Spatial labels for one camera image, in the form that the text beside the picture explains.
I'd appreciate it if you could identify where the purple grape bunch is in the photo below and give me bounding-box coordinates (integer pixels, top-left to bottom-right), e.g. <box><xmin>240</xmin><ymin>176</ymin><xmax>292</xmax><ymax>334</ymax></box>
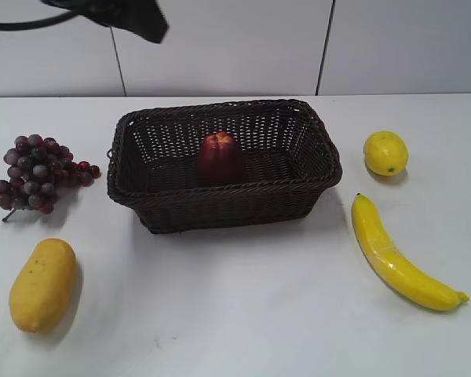
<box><xmin>0</xmin><ymin>134</ymin><xmax>101</xmax><ymax>222</ymax></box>

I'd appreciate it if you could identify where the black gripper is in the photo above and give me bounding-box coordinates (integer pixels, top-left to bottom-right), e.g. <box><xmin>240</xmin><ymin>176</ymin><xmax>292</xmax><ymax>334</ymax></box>
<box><xmin>42</xmin><ymin>0</ymin><xmax>169</xmax><ymax>43</ymax></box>

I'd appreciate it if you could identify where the black cable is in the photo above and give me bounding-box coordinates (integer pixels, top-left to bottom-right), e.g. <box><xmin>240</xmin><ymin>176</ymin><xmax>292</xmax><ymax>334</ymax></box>
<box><xmin>0</xmin><ymin>10</ymin><xmax>79</xmax><ymax>32</ymax></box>

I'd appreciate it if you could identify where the dark brown wicker basket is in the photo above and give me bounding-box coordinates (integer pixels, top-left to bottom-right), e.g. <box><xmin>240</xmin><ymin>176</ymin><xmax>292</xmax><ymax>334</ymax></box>
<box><xmin>107</xmin><ymin>99</ymin><xmax>342</xmax><ymax>234</ymax></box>

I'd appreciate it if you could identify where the yellow banana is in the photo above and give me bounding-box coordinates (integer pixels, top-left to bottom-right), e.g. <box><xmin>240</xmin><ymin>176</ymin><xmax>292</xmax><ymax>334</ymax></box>
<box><xmin>352</xmin><ymin>193</ymin><xmax>469</xmax><ymax>312</ymax></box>

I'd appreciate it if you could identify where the yellow mango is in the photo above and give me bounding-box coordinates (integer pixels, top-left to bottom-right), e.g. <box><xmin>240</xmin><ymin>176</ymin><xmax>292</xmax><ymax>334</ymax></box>
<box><xmin>9</xmin><ymin>238</ymin><xmax>77</xmax><ymax>334</ymax></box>

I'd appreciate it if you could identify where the red apple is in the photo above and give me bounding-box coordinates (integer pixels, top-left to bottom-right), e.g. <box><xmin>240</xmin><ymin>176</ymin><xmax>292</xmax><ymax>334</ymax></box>
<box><xmin>196</xmin><ymin>131</ymin><xmax>245</xmax><ymax>185</ymax></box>

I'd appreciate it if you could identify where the yellow lemon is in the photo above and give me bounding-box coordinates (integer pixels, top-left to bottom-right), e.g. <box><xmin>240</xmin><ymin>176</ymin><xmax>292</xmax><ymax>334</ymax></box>
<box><xmin>363</xmin><ymin>131</ymin><xmax>409</xmax><ymax>177</ymax></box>

